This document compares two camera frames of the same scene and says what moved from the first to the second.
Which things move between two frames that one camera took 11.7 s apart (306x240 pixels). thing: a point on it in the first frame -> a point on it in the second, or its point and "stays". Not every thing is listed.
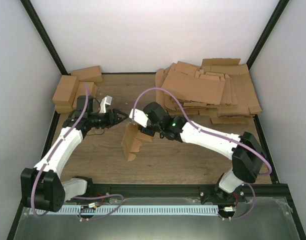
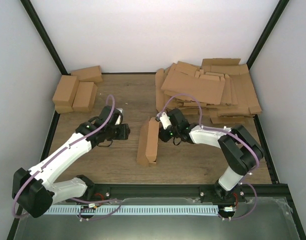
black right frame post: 278,11 stays
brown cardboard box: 131,141 -> 148,142
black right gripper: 147,132 -> 163,136
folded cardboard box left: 64,97 stays
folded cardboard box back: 92,74 stays
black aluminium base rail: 101,191 stays
